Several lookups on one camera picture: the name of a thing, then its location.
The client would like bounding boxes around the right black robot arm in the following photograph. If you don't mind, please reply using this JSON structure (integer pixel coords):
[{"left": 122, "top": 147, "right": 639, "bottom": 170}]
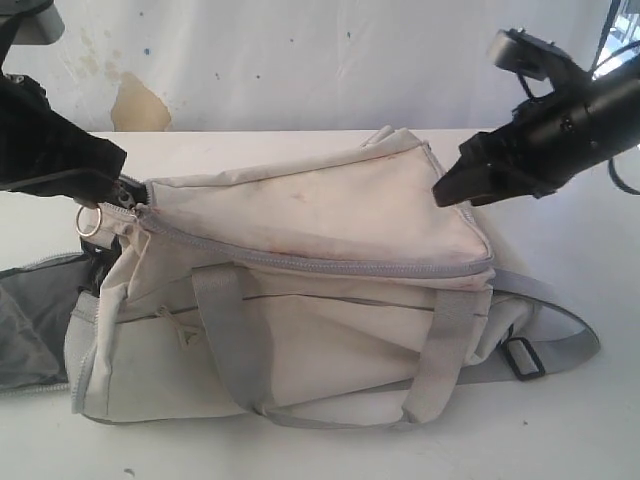
[{"left": 432, "top": 72, "right": 639, "bottom": 207}]

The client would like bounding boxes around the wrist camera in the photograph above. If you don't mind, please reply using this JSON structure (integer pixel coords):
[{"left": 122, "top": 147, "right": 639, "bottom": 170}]
[
  {"left": 1, "top": 0, "right": 65, "bottom": 45},
  {"left": 488, "top": 29, "right": 590, "bottom": 97}
]

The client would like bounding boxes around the white fabric zipper bag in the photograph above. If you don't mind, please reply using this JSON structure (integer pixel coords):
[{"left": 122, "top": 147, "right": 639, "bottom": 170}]
[{"left": 1, "top": 127, "right": 600, "bottom": 428}]

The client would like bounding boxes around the black camera cable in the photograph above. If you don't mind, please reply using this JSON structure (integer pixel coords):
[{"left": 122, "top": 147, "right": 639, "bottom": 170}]
[{"left": 517, "top": 42, "right": 640, "bottom": 196}]

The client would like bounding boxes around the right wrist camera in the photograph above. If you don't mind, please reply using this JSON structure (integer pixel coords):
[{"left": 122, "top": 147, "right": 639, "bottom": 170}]
[{"left": 488, "top": 29, "right": 590, "bottom": 97}]

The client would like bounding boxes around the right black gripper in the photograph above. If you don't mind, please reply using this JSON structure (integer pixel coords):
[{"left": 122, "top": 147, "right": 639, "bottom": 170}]
[{"left": 432, "top": 88, "right": 620, "bottom": 207}]

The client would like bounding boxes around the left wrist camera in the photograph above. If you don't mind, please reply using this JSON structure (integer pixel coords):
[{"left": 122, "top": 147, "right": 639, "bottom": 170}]
[{"left": 1, "top": 0, "right": 65, "bottom": 45}]

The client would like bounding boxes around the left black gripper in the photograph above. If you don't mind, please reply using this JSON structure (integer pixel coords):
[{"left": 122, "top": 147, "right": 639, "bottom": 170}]
[{"left": 1, "top": 74, "right": 127, "bottom": 204}]

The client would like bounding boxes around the beige tape patch on wall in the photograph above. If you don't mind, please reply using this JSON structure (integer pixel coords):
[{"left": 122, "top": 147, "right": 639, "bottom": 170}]
[{"left": 110, "top": 72, "right": 171, "bottom": 132}]

